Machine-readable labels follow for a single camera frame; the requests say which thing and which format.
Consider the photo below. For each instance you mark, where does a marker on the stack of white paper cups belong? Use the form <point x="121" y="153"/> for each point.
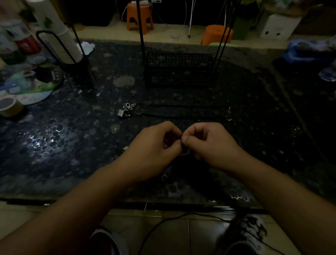
<point x="56" y="31"/>

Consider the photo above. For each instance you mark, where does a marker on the person's right hand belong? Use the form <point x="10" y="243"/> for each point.
<point x="215" y="147"/>

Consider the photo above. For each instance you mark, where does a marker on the small silver square charm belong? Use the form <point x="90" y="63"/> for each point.
<point x="120" y="113"/>

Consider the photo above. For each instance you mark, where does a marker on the crumpled white tissue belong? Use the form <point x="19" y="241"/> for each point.
<point x="86" y="47"/>

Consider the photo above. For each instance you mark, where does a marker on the green bin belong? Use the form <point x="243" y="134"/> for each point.
<point x="241" y="27"/>

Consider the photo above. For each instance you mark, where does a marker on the silver tripod leg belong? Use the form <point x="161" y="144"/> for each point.
<point x="191" y="18"/>

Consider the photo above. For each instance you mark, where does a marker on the person's left hand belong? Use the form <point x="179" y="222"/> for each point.
<point x="148" y="152"/>

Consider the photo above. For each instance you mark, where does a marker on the white power strip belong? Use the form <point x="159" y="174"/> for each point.
<point x="141" y="3"/>

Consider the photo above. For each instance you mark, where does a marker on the round printed tray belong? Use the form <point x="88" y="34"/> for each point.
<point x="31" y="82"/>

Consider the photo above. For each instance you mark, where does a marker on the person's right leg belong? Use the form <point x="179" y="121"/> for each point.
<point x="244" y="236"/>

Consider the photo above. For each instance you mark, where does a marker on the round orange plastic stool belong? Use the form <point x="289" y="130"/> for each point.
<point x="215" y="34"/>

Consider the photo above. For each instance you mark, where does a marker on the person's left thumb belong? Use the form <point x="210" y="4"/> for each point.
<point x="174" y="149"/>

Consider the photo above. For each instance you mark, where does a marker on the beige tape roll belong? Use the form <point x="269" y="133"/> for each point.
<point x="9" y="106"/>

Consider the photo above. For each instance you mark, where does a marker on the white box with holes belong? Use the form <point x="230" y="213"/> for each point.
<point x="279" y="27"/>

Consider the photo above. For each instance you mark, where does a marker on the blue plastic bag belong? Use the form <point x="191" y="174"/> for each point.
<point x="305" y="51"/>

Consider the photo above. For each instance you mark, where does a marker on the person's left leg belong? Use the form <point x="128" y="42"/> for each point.
<point x="110" y="243"/>

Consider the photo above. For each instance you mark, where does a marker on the clear plastic wrapper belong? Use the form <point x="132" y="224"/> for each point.
<point x="328" y="74"/>

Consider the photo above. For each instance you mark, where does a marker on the person's leg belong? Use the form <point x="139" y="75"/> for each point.
<point x="244" y="236"/>
<point x="110" y="243"/>

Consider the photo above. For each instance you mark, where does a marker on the person's right thumb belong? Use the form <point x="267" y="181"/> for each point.
<point x="190" y="143"/>

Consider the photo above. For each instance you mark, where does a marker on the red label can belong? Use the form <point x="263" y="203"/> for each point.
<point x="25" y="42"/>

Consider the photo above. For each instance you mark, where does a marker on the silver flower pendant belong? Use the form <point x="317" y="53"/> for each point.
<point x="129" y="106"/>

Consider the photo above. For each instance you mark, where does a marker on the person's left forearm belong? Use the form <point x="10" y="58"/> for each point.
<point x="68" y="212"/>

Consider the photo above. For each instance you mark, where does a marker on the person's right forearm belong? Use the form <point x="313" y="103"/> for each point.
<point x="286" y="207"/>

